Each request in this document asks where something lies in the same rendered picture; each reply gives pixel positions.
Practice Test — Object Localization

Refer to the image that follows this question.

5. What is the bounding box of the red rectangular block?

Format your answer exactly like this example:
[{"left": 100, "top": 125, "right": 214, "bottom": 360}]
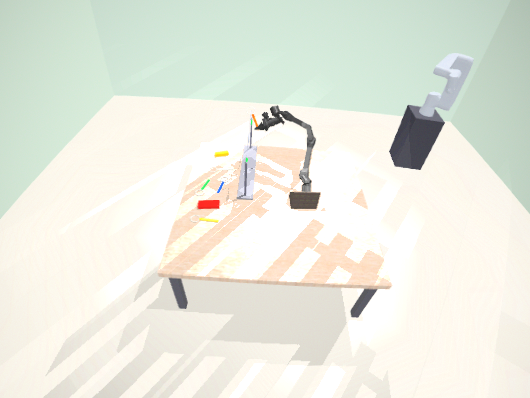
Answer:
[{"left": 198, "top": 200, "right": 219, "bottom": 209}]

